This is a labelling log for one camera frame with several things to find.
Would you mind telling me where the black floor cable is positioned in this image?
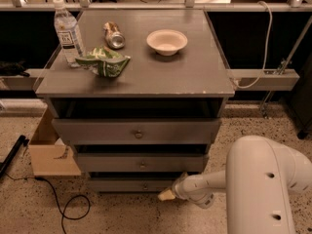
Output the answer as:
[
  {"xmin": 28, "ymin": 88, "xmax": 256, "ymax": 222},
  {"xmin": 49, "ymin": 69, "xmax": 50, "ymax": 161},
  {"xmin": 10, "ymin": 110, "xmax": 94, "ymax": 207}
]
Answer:
[{"xmin": 4, "ymin": 172, "xmax": 92, "ymax": 234}]

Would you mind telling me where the grey top drawer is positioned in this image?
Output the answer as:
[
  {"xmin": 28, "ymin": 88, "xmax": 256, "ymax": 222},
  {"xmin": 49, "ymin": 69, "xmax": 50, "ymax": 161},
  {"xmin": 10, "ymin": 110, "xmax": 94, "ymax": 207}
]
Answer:
[{"xmin": 53, "ymin": 119, "xmax": 220, "ymax": 145}]

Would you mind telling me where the grey wooden drawer cabinet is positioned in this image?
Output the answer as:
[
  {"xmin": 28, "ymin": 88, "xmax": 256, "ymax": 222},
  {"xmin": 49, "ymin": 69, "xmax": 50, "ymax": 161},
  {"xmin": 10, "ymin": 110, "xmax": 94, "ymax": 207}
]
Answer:
[{"xmin": 36, "ymin": 10, "xmax": 234, "ymax": 182}]

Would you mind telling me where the black object on rail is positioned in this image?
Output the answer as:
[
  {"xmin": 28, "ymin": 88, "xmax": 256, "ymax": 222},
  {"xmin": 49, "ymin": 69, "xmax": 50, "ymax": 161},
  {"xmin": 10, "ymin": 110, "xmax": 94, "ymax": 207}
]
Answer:
[{"xmin": 0, "ymin": 61, "xmax": 30, "ymax": 77}]

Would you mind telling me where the crushed aluminium can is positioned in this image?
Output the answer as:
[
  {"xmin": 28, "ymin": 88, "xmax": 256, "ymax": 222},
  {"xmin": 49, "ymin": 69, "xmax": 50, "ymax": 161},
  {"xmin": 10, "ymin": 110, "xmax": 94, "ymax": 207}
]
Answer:
[{"xmin": 103, "ymin": 21, "xmax": 125, "ymax": 49}]

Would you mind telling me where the grey drawer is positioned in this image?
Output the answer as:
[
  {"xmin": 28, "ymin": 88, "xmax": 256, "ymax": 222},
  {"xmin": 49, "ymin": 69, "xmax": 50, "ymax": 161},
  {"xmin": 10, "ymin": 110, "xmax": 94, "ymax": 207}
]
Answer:
[
  {"xmin": 53, "ymin": 119, "xmax": 220, "ymax": 145},
  {"xmin": 76, "ymin": 153, "xmax": 208, "ymax": 173},
  {"xmin": 88, "ymin": 178, "xmax": 174, "ymax": 193}
]

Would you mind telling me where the green chip bag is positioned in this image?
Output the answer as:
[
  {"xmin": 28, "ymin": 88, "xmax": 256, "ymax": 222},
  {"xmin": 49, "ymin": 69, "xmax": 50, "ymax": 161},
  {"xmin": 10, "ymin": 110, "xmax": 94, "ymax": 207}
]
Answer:
[{"xmin": 76, "ymin": 46, "xmax": 131, "ymax": 78}]

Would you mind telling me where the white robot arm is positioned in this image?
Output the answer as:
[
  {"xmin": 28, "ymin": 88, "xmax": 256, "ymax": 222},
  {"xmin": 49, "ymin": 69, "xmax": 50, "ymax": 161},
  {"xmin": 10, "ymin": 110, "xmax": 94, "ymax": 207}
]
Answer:
[{"xmin": 158, "ymin": 136, "xmax": 312, "ymax": 234}]

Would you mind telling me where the white cable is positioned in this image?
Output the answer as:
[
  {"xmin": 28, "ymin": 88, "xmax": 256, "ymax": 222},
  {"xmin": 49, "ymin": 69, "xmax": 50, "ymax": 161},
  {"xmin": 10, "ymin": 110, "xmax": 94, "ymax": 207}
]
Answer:
[{"xmin": 232, "ymin": 0, "xmax": 274, "ymax": 90}]

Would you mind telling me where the grey middle drawer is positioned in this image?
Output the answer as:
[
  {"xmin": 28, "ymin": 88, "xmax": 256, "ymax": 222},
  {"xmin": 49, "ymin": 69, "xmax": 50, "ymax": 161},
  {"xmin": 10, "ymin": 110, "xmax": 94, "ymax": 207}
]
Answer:
[{"xmin": 76, "ymin": 153, "xmax": 208, "ymax": 173}]

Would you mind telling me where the dark cabinet at right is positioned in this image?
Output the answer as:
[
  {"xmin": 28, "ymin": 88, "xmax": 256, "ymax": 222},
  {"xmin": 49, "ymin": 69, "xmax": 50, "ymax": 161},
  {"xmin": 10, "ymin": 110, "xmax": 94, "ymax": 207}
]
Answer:
[{"xmin": 288, "ymin": 54, "xmax": 312, "ymax": 139}]

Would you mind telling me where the black bar on floor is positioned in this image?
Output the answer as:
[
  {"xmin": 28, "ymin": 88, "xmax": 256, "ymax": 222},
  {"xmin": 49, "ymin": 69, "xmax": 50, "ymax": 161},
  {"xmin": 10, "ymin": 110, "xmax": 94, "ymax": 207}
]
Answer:
[{"xmin": 0, "ymin": 135, "xmax": 28, "ymax": 177}]

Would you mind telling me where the clear plastic water bottle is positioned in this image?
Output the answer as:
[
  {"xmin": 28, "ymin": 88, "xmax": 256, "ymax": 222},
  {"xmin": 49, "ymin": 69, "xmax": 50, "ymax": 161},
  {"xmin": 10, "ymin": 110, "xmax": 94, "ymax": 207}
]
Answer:
[{"xmin": 53, "ymin": 0, "xmax": 85, "ymax": 68}]

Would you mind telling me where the white paper bowl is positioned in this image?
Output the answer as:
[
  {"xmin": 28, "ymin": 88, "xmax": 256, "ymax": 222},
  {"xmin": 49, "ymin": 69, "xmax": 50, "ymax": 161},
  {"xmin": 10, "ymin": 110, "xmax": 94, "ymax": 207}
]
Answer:
[{"xmin": 146, "ymin": 29, "xmax": 188, "ymax": 57}]

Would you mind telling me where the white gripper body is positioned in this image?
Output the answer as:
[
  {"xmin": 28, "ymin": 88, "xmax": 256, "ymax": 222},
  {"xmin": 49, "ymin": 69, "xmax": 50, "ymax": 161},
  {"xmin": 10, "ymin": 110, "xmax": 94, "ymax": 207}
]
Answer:
[{"xmin": 172, "ymin": 176, "xmax": 191, "ymax": 200}]

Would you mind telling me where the cardboard box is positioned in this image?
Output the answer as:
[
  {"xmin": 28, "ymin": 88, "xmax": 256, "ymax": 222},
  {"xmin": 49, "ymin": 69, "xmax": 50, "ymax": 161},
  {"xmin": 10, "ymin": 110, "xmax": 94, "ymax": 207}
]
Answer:
[{"xmin": 28, "ymin": 109, "xmax": 81, "ymax": 176}]

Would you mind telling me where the aluminium frame rail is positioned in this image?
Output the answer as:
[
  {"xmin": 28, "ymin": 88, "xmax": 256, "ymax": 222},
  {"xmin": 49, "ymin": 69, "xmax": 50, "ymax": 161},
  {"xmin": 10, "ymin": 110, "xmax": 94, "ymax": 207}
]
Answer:
[{"xmin": 0, "ymin": 69, "xmax": 299, "ymax": 91}]

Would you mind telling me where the grey bottom drawer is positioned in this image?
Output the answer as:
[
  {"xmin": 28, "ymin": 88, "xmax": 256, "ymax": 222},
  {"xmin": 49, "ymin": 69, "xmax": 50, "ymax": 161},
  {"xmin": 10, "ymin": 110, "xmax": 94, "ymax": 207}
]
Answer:
[{"xmin": 88, "ymin": 178, "xmax": 174, "ymax": 193}]

